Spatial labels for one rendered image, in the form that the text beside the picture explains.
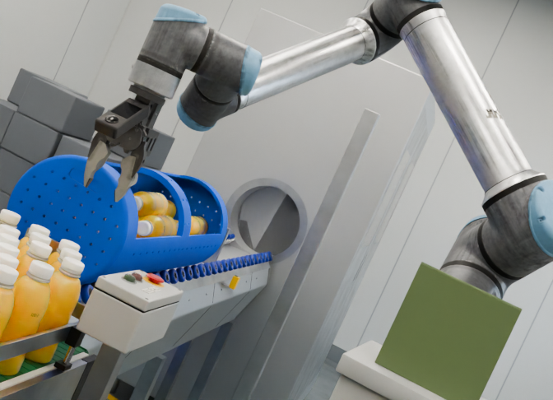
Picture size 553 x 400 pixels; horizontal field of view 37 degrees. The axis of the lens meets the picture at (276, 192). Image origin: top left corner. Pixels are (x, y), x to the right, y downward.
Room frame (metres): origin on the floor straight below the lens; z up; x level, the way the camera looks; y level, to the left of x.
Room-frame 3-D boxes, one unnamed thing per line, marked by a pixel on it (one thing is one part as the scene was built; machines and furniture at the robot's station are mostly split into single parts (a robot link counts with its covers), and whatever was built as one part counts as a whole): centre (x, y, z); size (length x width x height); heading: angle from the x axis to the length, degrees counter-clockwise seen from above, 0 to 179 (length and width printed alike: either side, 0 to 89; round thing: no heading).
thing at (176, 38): (1.56, 0.29, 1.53); 0.10 x 0.09 x 0.12; 107
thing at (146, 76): (1.56, 0.30, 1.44); 0.10 x 0.09 x 0.05; 80
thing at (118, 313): (1.48, 0.15, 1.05); 0.20 x 0.10 x 0.10; 169
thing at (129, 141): (1.57, 0.30, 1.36); 0.09 x 0.08 x 0.12; 170
